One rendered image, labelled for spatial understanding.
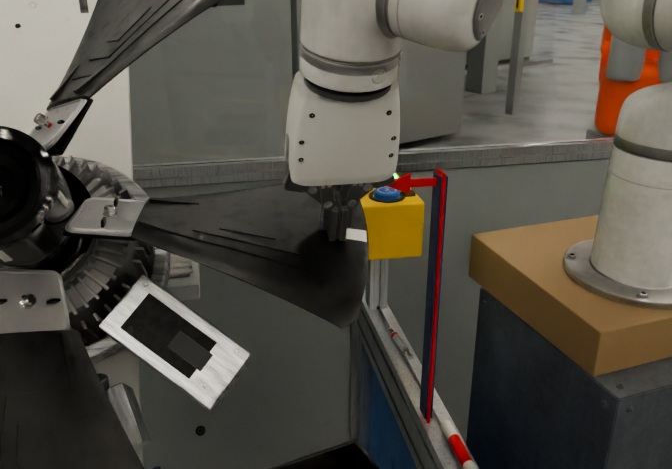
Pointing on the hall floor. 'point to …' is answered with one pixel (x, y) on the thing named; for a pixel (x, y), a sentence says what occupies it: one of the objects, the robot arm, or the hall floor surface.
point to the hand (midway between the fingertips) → (336, 217)
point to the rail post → (362, 394)
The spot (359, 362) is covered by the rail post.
